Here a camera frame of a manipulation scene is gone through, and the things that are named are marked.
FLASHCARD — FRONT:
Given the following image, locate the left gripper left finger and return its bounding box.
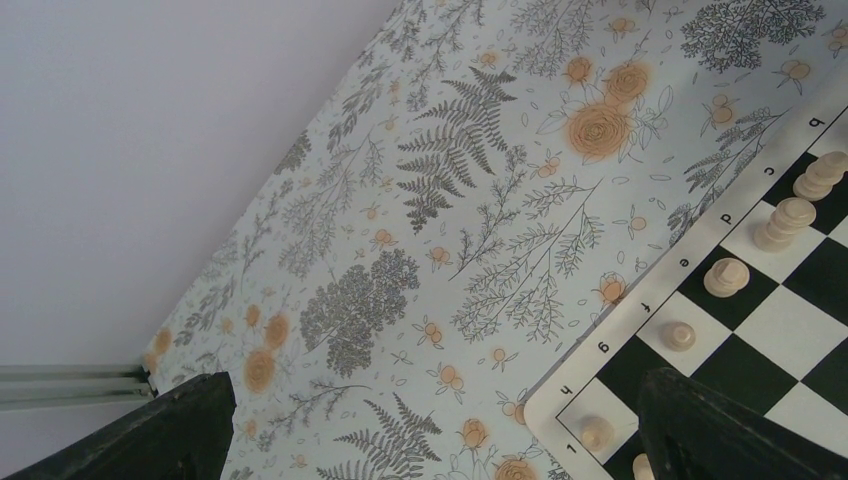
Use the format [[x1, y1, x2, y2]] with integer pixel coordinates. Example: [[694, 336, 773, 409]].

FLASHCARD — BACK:
[[8, 372, 236, 479]]

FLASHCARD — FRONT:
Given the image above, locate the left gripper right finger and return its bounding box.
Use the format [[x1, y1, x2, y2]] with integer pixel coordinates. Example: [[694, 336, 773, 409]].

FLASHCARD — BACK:
[[638, 367, 847, 479]]

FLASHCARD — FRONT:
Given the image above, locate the light pawn chess piece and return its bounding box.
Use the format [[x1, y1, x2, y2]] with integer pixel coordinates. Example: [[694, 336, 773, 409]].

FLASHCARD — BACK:
[[632, 453, 655, 480]]

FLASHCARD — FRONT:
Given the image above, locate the light wooden chess piece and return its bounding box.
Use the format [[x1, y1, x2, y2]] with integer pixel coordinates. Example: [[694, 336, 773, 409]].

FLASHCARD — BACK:
[[703, 257, 750, 298]]

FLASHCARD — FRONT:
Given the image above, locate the black white chessboard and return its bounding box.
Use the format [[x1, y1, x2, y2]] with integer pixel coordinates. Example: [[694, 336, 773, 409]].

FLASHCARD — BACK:
[[524, 67, 847, 479]]

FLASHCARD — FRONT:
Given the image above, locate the floral patterned mat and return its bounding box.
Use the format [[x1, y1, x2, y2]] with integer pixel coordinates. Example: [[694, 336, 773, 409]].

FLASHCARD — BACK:
[[145, 1, 847, 479]]

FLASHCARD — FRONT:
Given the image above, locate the aluminium rail frame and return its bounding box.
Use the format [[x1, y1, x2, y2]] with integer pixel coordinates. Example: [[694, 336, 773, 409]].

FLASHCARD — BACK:
[[1, 365, 155, 412]]

